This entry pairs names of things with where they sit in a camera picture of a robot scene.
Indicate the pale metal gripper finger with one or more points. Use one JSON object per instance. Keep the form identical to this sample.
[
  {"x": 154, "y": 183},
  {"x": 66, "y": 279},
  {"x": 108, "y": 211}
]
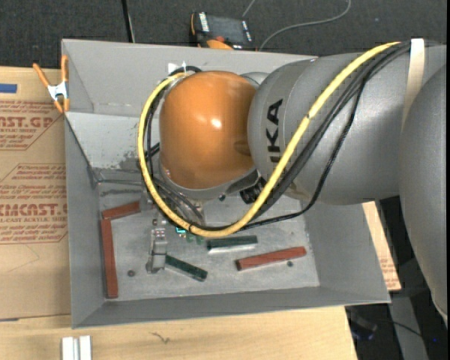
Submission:
[
  {"x": 152, "y": 261},
  {"x": 162, "y": 249}
]

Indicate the red-brown flat block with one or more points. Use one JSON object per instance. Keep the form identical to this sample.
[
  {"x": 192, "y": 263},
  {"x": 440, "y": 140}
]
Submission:
[
  {"x": 120, "y": 210},
  {"x": 109, "y": 261},
  {"x": 272, "y": 258}
]

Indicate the grey metal bin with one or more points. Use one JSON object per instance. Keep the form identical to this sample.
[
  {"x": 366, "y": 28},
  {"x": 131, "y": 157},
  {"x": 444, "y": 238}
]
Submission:
[{"x": 225, "y": 276}]

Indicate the brown cardboard board, red print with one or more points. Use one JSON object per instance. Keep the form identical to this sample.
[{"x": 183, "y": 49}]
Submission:
[{"x": 26, "y": 261}]

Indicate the black cylinder on white bracket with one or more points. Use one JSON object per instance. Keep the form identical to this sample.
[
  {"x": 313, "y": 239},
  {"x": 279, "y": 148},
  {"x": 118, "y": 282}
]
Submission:
[{"x": 252, "y": 193}]

